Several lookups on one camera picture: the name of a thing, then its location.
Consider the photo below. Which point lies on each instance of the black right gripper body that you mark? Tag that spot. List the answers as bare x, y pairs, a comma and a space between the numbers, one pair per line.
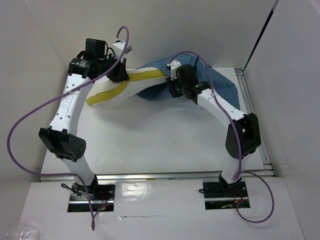
176, 87

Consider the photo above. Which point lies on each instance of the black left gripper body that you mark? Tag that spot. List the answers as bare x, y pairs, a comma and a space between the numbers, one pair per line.
114, 75

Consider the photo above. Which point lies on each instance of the cream yellow foam pillow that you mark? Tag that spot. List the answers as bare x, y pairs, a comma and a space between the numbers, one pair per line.
106, 93

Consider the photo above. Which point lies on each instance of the blue fabric pillowcase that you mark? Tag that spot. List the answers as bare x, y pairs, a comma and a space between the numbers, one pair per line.
222, 85

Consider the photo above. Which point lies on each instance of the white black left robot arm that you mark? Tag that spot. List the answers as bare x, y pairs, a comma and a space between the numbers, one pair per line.
60, 137

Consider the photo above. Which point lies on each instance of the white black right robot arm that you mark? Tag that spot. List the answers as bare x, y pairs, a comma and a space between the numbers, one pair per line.
242, 130

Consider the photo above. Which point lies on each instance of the clear plastic object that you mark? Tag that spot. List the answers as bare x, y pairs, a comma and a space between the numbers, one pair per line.
22, 231

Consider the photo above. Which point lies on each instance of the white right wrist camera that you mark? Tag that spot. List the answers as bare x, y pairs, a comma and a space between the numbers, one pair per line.
172, 67

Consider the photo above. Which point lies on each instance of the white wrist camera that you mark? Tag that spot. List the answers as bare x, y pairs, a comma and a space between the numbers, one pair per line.
172, 67
119, 46

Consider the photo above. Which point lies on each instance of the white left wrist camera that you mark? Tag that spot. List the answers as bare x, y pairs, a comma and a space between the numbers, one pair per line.
119, 46

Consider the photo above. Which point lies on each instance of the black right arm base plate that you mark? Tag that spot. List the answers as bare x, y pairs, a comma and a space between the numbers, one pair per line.
217, 199

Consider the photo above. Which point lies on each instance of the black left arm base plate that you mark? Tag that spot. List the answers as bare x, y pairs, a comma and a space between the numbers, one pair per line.
102, 199

